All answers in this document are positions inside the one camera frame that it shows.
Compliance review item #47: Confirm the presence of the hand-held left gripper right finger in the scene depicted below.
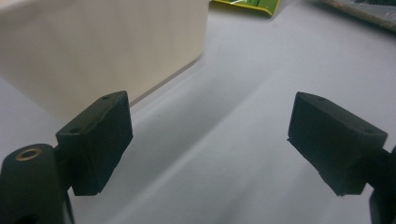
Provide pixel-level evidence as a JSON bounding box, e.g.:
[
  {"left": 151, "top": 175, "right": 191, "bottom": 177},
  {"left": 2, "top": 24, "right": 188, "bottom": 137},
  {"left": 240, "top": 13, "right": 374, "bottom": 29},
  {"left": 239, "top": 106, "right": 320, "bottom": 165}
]
[{"left": 287, "top": 91, "right": 389, "bottom": 197}]

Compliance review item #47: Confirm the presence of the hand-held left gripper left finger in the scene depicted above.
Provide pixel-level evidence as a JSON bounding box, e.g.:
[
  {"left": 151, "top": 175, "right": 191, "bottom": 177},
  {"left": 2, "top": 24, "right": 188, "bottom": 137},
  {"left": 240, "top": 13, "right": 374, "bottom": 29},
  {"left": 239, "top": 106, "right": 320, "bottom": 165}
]
[{"left": 55, "top": 90, "right": 134, "bottom": 197}]

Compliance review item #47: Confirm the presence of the white plastic container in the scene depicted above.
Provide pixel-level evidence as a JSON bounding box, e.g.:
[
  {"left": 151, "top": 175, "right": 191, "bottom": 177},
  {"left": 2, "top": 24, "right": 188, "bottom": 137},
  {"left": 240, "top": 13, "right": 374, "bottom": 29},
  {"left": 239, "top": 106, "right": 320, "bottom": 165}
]
[{"left": 0, "top": 0, "right": 210, "bottom": 124}]

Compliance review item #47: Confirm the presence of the grey flat mat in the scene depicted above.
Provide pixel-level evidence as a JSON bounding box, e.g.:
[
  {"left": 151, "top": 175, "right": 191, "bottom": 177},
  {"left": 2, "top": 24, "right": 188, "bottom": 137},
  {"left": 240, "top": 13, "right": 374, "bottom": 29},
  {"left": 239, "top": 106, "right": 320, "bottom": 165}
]
[{"left": 321, "top": 0, "right": 396, "bottom": 33}]

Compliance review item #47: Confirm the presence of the green yellow snack packet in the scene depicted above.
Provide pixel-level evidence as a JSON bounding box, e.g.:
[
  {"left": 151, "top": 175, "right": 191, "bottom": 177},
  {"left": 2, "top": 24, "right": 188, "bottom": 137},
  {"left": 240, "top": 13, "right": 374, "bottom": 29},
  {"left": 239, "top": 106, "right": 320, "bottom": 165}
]
[{"left": 210, "top": 0, "right": 282, "bottom": 17}]

